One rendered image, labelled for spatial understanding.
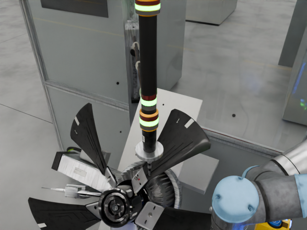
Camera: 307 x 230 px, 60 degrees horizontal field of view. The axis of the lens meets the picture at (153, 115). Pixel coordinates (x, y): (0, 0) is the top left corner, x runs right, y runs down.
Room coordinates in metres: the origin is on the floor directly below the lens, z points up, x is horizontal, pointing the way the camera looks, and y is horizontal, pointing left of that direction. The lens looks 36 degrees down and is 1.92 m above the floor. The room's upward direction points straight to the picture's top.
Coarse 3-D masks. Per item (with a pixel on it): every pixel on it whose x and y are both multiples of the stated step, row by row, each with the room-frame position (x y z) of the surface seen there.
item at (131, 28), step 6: (126, 24) 1.13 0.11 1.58; (132, 24) 1.13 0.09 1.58; (138, 24) 1.13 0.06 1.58; (126, 30) 1.06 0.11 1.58; (132, 30) 1.06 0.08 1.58; (138, 30) 1.06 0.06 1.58; (126, 36) 1.06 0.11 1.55; (132, 36) 1.06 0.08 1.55; (138, 36) 1.06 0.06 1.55; (126, 42) 1.06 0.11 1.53; (132, 42) 1.06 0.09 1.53; (138, 42) 1.06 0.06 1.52
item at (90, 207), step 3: (90, 204) 0.54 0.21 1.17; (93, 204) 0.53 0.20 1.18; (96, 204) 0.53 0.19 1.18; (87, 207) 0.54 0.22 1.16; (90, 207) 0.54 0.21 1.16; (93, 207) 0.54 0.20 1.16; (90, 210) 0.54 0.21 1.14; (93, 210) 0.54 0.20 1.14; (96, 210) 0.54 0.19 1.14; (93, 213) 0.54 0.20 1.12; (96, 213) 0.54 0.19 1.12; (96, 216) 0.54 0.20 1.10; (99, 216) 0.54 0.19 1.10
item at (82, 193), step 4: (48, 188) 0.70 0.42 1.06; (52, 188) 0.69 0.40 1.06; (56, 188) 0.68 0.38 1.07; (60, 188) 0.68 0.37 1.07; (64, 192) 0.67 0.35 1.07; (80, 192) 0.65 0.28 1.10; (84, 192) 0.64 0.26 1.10; (88, 192) 0.64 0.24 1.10; (92, 192) 0.64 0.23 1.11; (88, 196) 0.64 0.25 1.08; (92, 196) 0.63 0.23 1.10; (96, 196) 0.62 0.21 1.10; (100, 196) 0.62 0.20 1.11
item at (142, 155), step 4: (140, 144) 0.51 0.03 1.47; (156, 144) 0.51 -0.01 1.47; (160, 144) 0.51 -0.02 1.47; (136, 148) 0.49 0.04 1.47; (140, 148) 0.49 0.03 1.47; (156, 148) 0.49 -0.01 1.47; (160, 148) 0.49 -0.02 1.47; (136, 152) 0.48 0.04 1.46; (140, 152) 0.48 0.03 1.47; (144, 152) 0.48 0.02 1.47; (152, 152) 0.48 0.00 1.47; (156, 152) 0.48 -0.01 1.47; (160, 152) 0.48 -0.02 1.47; (140, 156) 0.46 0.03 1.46; (144, 156) 0.46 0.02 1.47; (148, 156) 0.46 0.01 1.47; (152, 156) 0.46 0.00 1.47; (156, 156) 0.46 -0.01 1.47; (160, 156) 0.47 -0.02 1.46; (144, 160) 0.46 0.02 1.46; (148, 160) 0.46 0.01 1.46; (152, 160) 0.46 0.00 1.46
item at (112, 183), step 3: (105, 171) 0.62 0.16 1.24; (108, 171) 0.59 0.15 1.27; (105, 174) 0.63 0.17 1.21; (108, 174) 0.60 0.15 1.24; (111, 177) 0.58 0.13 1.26; (111, 180) 0.59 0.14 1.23; (114, 180) 0.57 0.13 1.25; (111, 183) 0.60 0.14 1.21; (114, 183) 0.57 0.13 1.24; (111, 186) 0.60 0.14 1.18; (114, 186) 0.58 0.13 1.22
